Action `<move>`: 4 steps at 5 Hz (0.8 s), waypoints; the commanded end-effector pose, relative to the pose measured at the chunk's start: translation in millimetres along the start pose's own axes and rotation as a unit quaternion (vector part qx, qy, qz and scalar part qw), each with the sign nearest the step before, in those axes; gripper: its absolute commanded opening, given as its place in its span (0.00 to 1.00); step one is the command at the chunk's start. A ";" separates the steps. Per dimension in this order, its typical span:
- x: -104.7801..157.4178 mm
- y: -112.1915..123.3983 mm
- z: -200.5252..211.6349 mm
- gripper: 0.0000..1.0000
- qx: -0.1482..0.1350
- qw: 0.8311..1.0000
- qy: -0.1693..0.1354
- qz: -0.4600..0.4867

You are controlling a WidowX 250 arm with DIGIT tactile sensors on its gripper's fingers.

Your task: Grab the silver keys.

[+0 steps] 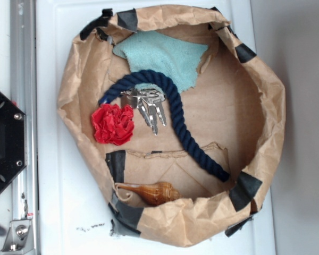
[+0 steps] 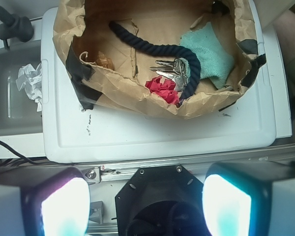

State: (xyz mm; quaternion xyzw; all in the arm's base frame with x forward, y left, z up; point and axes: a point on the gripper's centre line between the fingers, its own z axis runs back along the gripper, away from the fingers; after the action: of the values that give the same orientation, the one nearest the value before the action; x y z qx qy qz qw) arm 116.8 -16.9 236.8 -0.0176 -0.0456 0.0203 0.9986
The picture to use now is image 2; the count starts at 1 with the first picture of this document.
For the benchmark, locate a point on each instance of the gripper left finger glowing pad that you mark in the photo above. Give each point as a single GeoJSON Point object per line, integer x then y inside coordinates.
{"type": "Point", "coordinates": [43, 201]}

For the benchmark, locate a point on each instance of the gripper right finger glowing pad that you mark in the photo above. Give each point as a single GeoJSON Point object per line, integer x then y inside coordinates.
{"type": "Point", "coordinates": [250, 198]}

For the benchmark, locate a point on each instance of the silver keys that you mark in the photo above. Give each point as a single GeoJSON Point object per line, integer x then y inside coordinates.
{"type": "Point", "coordinates": [174, 70]}

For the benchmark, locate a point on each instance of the white plastic bin lid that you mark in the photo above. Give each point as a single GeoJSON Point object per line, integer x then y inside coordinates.
{"type": "Point", "coordinates": [104, 134]}

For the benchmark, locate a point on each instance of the clear plastic container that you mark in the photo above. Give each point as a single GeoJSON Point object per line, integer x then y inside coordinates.
{"type": "Point", "coordinates": [18, 113]}

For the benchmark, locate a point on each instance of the white crumpled paper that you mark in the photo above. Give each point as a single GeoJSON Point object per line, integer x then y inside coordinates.
{"type": "Point", "coordinates": [30, 80]}

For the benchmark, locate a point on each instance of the red crumpled paper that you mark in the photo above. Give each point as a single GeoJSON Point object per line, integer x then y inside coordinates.
{"type": "Point", "coordinates": [164, 88]}

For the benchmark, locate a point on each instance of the teal cloth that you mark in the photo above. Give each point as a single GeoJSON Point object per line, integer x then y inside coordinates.
{"type": "Point", "coordinates": [216, 63]}

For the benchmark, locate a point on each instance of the brown seashell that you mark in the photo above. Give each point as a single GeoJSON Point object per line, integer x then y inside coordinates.
{"type": "Point", "coordinates": [104, 61]}

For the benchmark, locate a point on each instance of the brown paper bag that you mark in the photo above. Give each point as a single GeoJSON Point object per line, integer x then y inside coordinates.
{"type": "Point", "coordinates": [136, 33]}

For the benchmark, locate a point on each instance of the metal corner bracket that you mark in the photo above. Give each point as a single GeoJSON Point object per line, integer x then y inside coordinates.
{"type": "Point", "coordinates": [96, 212]}

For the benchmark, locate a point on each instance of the aluminium frame rail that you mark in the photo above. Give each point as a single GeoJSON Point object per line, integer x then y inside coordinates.
{"type": "Point", "coordinates": [195, 164]}

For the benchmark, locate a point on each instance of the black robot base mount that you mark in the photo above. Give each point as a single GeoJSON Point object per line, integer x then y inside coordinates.
{"type": "Point", "coordinates": [161, 201]}

